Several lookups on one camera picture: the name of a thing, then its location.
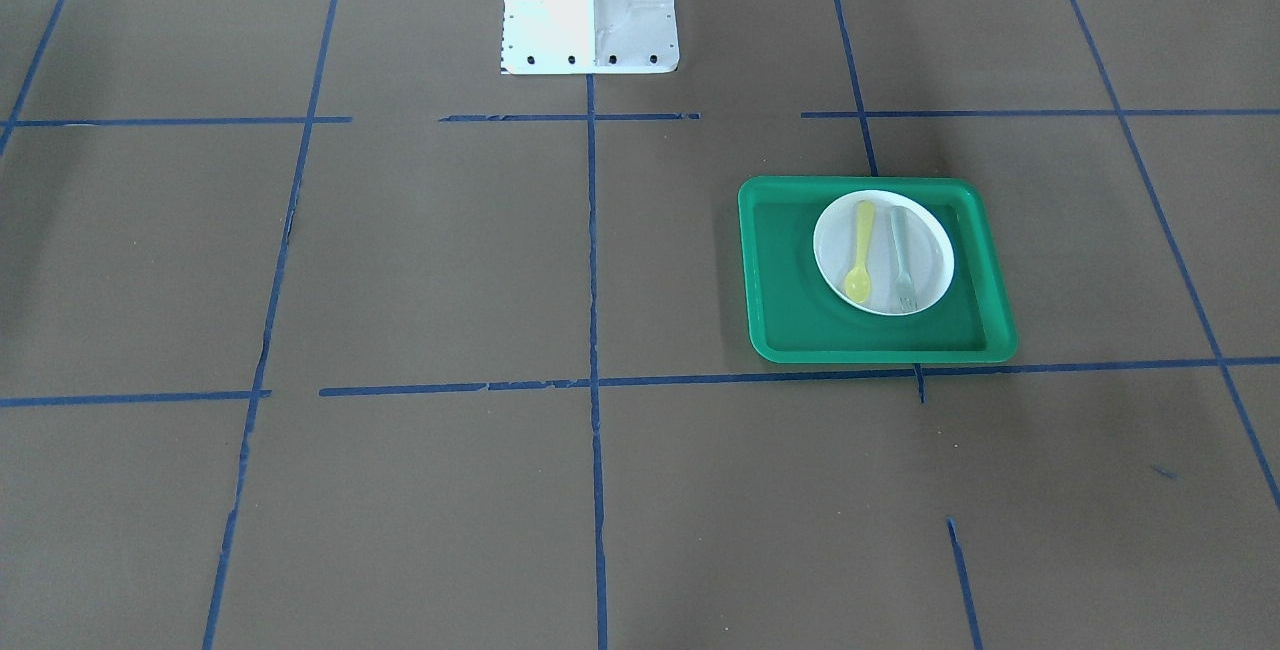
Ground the yellow plastic spoon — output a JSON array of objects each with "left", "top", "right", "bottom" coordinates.
[{"left": 842, "top": 200, "right": 876, "bottom": 305}]

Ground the green plastic tray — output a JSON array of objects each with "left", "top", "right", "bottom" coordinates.
[{"left": 739, "top": 177, "right": 1019, "bottom": 363}]

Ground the pale grey plastic fork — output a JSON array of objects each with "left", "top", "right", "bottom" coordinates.
[{"left": 890, "top": 205, "right": 916, "bottom": 313}]

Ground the white round plate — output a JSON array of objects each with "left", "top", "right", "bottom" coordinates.
[{"left": 812, "top": 189, "right": 955, "bottom": 317}]

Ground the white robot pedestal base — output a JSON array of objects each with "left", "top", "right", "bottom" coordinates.
[{"left": 500, "top": 0, "right": 681, "bottom": 75}]

